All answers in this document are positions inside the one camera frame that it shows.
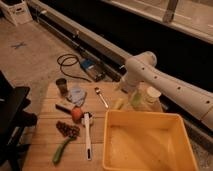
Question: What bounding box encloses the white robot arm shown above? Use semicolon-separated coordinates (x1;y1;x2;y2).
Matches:
120;51;213;131

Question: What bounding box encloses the yellow plastic tray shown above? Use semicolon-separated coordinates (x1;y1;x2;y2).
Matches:
103;110;199;171

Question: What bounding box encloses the metal spoon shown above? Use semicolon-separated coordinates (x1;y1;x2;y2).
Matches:
94;87;109;109

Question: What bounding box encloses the blue and grey device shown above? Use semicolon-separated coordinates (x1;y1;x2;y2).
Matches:
80;59;105;82

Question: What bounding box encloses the light blue cloth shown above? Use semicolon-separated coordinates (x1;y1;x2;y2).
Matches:
67;86;87;107

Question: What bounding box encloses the green plastic bottle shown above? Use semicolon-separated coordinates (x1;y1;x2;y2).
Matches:
130;90;142;109

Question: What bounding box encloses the orange round fruit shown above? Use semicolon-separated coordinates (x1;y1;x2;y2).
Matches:
71;107;83;123

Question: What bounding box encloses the dark metal cup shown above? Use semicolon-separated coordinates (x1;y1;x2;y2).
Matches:
56;78;68;96

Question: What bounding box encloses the small black and white box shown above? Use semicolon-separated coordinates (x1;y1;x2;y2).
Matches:
55;101;74;114

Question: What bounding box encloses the clear jar white lid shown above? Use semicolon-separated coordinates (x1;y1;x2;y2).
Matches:
145;87;162;112

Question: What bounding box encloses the bunch of dark grapes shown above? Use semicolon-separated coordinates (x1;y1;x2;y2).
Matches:
56;121;80;138

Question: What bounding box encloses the wooden table board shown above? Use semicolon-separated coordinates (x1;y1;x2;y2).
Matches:
21;81;168;171

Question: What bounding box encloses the green chili pepper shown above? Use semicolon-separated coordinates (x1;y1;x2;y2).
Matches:
52;138;71;165

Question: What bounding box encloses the black chair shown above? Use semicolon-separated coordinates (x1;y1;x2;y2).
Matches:
0;70;37;171

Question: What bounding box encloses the white handled brush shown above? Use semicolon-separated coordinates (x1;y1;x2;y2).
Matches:
82;112;93;160

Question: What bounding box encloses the black cable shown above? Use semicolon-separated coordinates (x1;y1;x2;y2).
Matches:
56;53;93;83

